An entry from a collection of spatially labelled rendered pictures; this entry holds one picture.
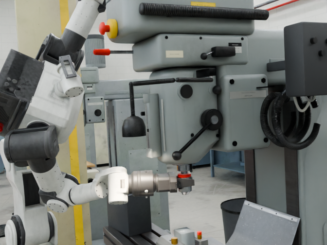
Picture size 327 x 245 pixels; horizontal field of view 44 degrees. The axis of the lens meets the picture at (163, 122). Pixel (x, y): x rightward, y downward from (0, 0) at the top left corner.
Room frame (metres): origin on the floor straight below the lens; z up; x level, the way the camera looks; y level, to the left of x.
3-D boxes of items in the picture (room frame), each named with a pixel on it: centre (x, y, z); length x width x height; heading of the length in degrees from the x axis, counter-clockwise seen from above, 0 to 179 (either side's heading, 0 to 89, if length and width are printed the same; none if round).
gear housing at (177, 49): (1.39, -0.10, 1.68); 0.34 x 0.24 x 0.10; 115
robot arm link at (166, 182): (1.37, 0.03, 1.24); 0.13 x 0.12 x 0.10; 3
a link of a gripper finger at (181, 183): (1.35, -0.06, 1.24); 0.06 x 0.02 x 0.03; 93
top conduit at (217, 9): (1.26, -0.16, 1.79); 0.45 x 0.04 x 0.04; 115
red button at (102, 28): (1.27, 0.17, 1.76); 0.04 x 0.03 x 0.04; 25
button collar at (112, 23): (1.28, 0.15, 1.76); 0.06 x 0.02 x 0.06; 25
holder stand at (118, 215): (1.88, 0.19, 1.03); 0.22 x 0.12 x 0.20; 33
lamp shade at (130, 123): (1.21, 0.09, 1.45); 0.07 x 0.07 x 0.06
